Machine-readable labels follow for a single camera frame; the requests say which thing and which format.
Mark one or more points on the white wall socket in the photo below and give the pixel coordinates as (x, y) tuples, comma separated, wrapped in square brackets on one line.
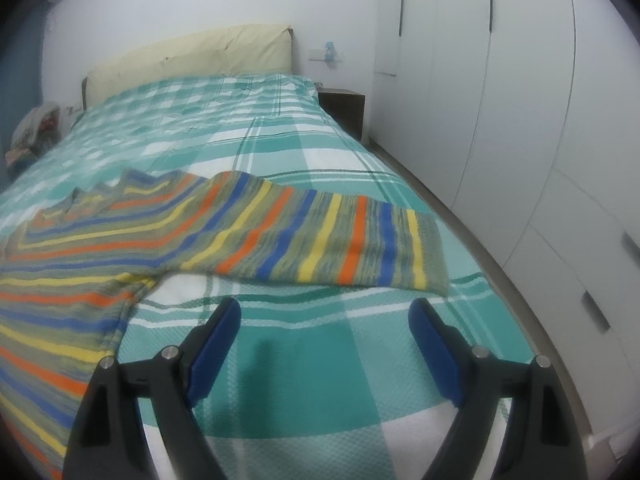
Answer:
[(316, 55)]

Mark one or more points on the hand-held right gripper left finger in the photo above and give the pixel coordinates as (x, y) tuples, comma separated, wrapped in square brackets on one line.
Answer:
[(216, 347)]

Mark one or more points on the white drawer cabinet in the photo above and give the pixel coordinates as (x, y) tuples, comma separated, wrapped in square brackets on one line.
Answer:
[(590, 220)]

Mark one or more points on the striped knit sweater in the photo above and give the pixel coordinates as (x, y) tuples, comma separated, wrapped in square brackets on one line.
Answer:
[(210, 240)]

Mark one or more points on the green plaid bed blanket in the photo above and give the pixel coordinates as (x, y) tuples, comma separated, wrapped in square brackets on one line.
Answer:
[(310, 160)]

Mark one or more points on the cream padded headboard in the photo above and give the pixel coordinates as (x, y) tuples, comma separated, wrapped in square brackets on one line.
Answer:
[(200, 57)]

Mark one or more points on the pile of bedside clutter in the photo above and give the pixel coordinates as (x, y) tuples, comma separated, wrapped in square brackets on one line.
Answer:
[(35, 132)]

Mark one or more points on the white wardrobe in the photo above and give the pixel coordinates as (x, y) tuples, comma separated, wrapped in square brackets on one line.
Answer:
[(465, 75)]

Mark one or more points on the dark wooden nightstand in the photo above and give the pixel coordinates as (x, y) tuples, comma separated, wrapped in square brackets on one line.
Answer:
[(345, 105)]

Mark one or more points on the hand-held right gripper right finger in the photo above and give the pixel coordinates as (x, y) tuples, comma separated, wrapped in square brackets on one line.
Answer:
[(436, 347)]

